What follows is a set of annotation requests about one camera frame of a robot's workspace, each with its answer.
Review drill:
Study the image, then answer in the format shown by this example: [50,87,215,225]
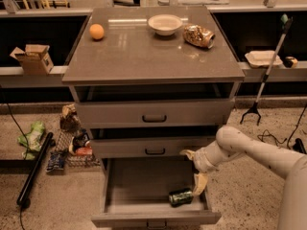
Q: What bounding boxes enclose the grey bottom drawer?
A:
[92,156,221,230]

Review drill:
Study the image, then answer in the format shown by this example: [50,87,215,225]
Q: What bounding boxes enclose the grey middle drawer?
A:
[90,136,215,158]

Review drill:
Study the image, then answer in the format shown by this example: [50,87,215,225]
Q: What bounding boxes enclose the black floor bar right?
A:
[294,138,307,154]

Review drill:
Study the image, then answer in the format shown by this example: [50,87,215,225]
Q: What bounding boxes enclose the grey drawer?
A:
[75,99,234,128]
[90,136,215,158]
[92,156,221,230]

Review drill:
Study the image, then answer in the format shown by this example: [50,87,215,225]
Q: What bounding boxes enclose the white styrofoam tray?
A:
[245,50,274,68]

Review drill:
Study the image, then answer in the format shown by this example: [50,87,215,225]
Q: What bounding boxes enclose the red and dark snack bags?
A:
[68,129,92,156]

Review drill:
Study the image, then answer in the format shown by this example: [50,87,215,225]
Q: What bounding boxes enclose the black power adapter with cable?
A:
[257,104,307,150]

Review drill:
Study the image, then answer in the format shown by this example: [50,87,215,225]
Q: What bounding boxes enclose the green soda can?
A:
[169,188,193,207]

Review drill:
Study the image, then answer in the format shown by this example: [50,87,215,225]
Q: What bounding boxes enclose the small yellow black object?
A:
[284,57,298,68]

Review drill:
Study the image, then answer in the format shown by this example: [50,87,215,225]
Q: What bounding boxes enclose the green chip bag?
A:
[17,121,45,160]

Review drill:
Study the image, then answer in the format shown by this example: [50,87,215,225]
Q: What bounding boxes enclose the grey drawer cabinet with counter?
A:
[61,5,246,165]

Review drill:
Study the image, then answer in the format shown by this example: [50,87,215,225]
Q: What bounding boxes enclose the cardboard box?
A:
[10,44,54,76]

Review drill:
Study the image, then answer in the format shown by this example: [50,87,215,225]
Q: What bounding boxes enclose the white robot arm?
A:
[180,126,307,230]

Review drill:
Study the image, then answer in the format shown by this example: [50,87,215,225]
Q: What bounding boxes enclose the black floor bar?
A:
[294,138,307,154]
[16,132,54,207]

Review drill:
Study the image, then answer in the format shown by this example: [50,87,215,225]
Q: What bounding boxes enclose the black floor bar left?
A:
[16,132,54,207]

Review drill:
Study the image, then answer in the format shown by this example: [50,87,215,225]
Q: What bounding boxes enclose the white bowl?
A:
[148,14,182,36]

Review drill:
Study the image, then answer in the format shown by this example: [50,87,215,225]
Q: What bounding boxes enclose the orange fruit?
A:
[89,24,105,40]

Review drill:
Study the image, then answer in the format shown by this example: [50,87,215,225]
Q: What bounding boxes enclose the crushed brown snack can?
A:
[183,24,215,49]

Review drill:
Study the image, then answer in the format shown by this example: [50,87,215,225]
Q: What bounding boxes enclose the wire basket on floor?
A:
[55,129,100,167]

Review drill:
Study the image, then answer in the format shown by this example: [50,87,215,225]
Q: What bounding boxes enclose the reacher grabber tool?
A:
[240,13,294,125]

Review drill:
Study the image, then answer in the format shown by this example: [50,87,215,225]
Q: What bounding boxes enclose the brown snack bag on floor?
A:
[59,103,81,132]

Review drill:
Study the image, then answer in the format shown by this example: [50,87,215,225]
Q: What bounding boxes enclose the blue snack packet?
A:
[46,151,65,173]

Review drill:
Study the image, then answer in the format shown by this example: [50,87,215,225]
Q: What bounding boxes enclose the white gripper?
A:
[179,147,216,196]

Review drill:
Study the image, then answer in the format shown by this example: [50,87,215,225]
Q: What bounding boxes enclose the grey top drawer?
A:
[75,99,234,128]

